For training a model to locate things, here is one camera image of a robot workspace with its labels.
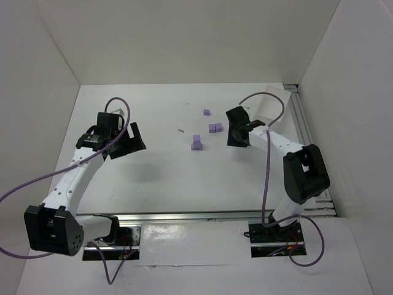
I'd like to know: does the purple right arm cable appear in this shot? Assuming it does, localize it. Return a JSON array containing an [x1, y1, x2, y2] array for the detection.
[[238, 92, 325, 267]]

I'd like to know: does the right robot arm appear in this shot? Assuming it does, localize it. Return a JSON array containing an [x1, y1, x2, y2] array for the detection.
[[226, 106, 330, 242]]

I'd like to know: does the aluminium rail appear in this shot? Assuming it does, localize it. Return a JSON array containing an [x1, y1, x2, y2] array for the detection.
[[73, 209, 337, 224], [284, 84, 337, 218]]

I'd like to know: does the aluminium rail right side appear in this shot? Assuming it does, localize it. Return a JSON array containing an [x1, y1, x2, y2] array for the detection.
[[284, 84, 337, 218]]

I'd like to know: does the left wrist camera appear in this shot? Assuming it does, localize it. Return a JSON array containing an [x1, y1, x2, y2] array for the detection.
[[111, 108, 125, 117]]

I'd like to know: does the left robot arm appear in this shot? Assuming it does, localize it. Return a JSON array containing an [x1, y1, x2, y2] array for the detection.
[[24, 109, 146, 256]]

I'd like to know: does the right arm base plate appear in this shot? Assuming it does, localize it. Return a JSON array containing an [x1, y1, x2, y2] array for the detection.
[[243, 221, 306, 258]]

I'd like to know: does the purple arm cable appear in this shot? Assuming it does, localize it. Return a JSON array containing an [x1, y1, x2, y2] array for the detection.
[[238, 92, 325, 267], [0, 97, 141, 286]]

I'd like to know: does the aluminium rail front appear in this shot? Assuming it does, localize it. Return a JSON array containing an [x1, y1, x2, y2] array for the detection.
[[73, 209, 337, 224]]

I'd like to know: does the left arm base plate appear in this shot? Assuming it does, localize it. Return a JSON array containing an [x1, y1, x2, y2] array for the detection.
[[82, 222, 142, 261]]

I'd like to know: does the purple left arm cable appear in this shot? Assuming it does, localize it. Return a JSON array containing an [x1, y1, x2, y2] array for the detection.
[[0, 97, 141, 286]]

